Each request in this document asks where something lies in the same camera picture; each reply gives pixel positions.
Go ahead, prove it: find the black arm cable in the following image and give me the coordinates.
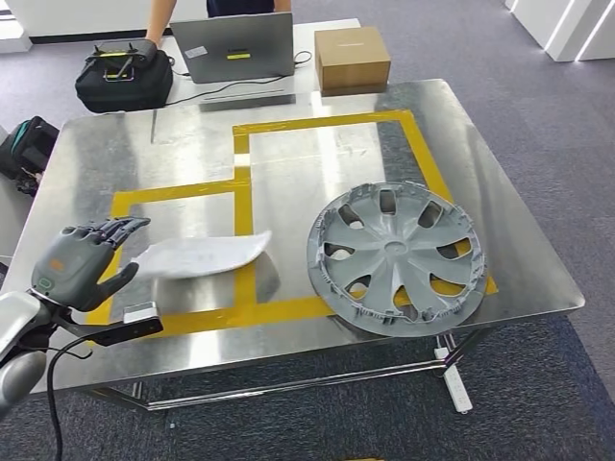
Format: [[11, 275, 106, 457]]
[[45, 330, 121, 461]]

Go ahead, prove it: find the white power strip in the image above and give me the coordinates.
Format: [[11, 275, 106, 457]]
[[434, 346, 474, 416]]

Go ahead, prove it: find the person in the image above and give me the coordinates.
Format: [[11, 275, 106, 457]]
[[145, 0, 292, 47]]

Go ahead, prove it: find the grey laptop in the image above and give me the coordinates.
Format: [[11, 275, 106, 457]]
[[170, 11, 295, 85]]

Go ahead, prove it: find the black yellow controller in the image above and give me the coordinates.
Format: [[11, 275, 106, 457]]
[[88, 38, 159, 83]]

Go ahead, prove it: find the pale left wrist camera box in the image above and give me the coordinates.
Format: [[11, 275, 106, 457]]
[[122, 301, 165, 338]]

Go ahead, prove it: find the brown cardboard box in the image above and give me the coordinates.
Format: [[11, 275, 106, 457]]
[[314, 26, 392, 98]]

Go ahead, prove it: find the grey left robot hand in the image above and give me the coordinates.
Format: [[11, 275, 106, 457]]
[[30, 216, 152, 313]]

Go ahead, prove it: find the black teal bag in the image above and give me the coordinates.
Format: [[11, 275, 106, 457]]
[[0, 115, 60, 197]]

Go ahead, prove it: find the stainless steel workbench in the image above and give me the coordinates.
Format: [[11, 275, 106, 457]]
[[0, 79, 586, 414]]

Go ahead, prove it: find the grey wheel hubcap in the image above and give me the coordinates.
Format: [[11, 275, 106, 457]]
[[306, 181, 489, 338]]

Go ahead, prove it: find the white curved plastic part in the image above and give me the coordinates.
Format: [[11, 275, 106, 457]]
[[131, 230, 274, 281]]

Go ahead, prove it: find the white lit plinth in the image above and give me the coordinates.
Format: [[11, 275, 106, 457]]
[[504, 0, 615, 63]]

